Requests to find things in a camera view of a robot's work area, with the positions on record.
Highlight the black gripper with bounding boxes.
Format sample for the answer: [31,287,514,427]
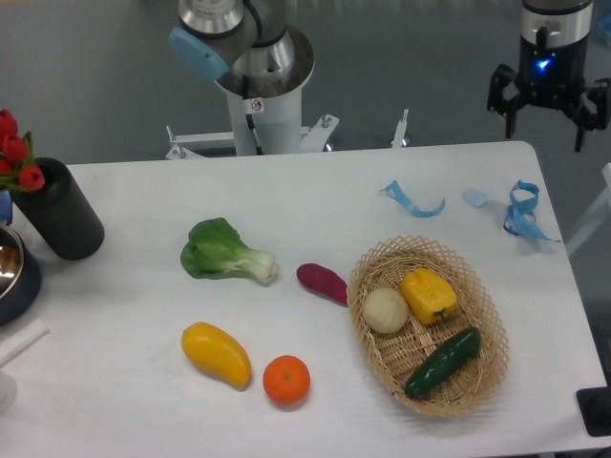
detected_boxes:
[487,36,610,152]

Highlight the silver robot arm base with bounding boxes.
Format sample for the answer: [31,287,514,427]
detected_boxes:
[169,0,314,156]

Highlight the yellow bell pepper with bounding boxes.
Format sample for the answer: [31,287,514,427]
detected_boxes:
[401,267,458,324]

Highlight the woven wicker basket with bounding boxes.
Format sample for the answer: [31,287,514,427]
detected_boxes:
[348,236,509,418]

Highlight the pale blue bottle cap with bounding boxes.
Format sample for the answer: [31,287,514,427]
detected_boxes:
[462,188,489,208]

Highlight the tangled blue tape strip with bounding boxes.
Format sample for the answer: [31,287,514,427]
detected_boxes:
[503,180,561,242]

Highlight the purple sweet potato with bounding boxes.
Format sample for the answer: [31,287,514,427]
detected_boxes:
[296,263,348,306]

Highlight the dark green cucumber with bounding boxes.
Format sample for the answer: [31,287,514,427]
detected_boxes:
[404,326,481,399]

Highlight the black device at edge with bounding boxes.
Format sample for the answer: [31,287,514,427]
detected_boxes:
[576,386,610,437]

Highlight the green bok choy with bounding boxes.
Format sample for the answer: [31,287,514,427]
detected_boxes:
[179,218,278,284]

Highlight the orange tangerine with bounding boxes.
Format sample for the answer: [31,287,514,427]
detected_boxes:
[263,355,311,406]

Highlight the yellow mango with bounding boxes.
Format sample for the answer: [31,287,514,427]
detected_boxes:
[180,322,252,391]

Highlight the black cylindrical vase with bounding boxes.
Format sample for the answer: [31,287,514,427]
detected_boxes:
[11,157,105,260]

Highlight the red tulip flowers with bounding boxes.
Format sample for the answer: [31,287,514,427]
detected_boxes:
[1,109,45,193]

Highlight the dark metal pot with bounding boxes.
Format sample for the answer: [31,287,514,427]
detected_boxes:
[1,224,42,325]

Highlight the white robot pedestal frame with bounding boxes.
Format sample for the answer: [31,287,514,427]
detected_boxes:
[165,108,410,160]

